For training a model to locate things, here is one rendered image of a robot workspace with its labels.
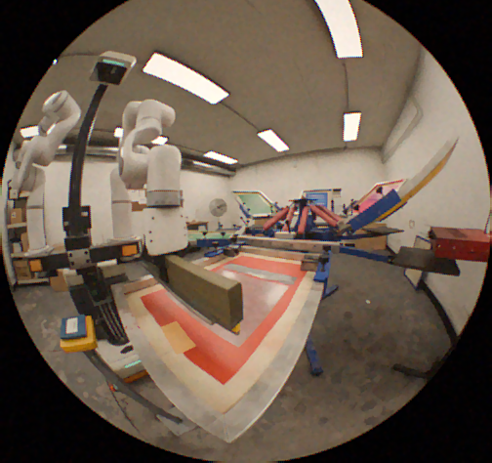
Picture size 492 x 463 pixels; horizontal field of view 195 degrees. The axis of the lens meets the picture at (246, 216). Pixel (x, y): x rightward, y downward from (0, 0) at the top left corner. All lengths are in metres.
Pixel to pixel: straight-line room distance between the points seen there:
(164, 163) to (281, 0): 1.74
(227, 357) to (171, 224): 0.30
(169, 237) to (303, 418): 1.28
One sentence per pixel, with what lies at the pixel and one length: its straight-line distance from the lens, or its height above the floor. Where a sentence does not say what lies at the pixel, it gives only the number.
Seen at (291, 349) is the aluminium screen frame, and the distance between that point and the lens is 0.31.
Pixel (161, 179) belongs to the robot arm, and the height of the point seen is 1.31.
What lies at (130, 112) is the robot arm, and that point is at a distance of 0.68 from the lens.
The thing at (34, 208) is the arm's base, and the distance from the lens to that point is 0.75.
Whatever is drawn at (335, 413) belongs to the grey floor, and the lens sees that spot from 1.34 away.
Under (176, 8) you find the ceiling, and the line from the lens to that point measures 1.85.
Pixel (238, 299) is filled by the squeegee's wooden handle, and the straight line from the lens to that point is 0.22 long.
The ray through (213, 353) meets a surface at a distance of 0.35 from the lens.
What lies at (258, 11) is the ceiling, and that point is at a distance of 1.82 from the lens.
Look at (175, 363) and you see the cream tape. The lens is 0.35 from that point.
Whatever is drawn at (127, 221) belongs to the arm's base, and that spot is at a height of 1.21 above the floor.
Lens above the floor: 1.24
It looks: 3 degrees down
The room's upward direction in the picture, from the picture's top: 2 degrees counter-clockwise
